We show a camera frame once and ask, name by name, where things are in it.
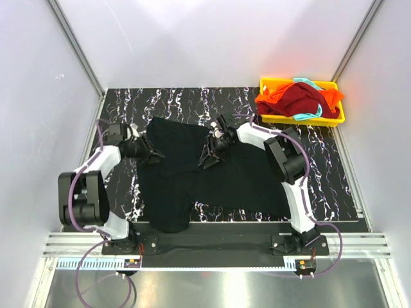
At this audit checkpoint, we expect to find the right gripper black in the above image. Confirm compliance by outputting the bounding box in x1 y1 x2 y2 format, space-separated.
198 135 236 170

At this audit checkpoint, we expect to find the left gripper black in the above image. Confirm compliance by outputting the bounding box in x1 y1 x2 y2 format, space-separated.
126 134 164 167

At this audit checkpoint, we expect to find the black t shirt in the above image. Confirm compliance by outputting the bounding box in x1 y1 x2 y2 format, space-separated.
137 117 290 233

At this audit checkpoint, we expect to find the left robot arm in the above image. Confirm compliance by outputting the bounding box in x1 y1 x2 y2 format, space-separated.
58 123 164 254

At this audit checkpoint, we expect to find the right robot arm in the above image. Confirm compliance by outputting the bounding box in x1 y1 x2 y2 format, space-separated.
198 114 320 255

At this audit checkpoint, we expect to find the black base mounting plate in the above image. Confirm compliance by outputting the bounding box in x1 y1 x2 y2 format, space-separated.
102 221 331 269

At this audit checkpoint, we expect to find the yellow plastic bin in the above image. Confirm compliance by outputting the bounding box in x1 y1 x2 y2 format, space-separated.
255 78 345 127

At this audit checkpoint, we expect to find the orange t shirt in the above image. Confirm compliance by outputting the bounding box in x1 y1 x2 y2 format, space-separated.
254 83 345 114

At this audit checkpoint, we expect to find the dark red t shirt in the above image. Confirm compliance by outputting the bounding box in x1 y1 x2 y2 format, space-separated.
256 82 341 118

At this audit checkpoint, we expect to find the teal t shirt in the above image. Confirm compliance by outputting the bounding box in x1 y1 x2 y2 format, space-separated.
292 78 322 121

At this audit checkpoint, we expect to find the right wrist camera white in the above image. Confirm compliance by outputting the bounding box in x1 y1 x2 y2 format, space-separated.
211 122 224 139

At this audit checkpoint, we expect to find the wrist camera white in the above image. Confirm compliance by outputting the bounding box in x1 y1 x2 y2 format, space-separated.
127 123 140 141
211 122 224 139

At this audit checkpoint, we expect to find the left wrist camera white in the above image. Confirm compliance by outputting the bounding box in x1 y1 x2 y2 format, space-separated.
127 123 140 141

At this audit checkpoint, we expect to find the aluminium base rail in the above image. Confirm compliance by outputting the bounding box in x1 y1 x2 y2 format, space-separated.
42 232 390 258

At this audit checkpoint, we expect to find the white slotted cable duct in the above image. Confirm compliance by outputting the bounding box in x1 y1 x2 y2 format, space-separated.
57 257 297 272

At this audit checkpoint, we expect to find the aluminium frame post left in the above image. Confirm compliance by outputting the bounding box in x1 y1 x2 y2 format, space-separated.
46 0 105 99

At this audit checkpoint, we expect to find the aluminium frame post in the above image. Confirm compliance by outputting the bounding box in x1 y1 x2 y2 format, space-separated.
331 0 385 83
46 0 105 99

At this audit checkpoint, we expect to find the aluminium frame post right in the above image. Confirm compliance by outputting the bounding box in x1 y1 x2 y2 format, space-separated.
331 0 385 83

